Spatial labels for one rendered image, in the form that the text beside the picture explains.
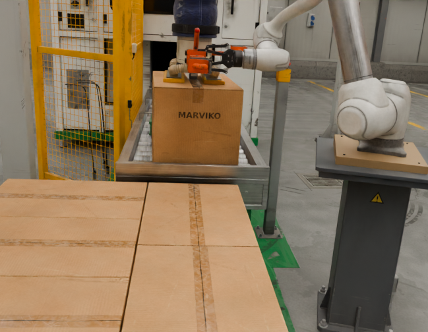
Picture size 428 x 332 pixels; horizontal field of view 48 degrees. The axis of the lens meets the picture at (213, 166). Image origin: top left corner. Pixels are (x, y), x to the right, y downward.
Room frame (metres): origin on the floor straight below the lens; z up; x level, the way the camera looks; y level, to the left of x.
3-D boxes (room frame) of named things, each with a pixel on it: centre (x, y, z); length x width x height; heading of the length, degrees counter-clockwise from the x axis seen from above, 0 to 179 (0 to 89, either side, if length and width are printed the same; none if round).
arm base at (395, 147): (1.87, -0.67, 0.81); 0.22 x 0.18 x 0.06; 163
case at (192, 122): (2.41, 0.13, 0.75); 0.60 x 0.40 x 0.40; 8
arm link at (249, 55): (2.17, -0.13, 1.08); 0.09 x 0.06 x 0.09; 5
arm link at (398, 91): (1.84, -0.66, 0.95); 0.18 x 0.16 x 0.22; 139
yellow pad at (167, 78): (2.40, 0.22, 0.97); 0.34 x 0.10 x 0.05; 5
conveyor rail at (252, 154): (3.25, -0.13, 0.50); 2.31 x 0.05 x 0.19; 5
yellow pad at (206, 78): (2.42, 0.03, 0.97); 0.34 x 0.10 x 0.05; 5
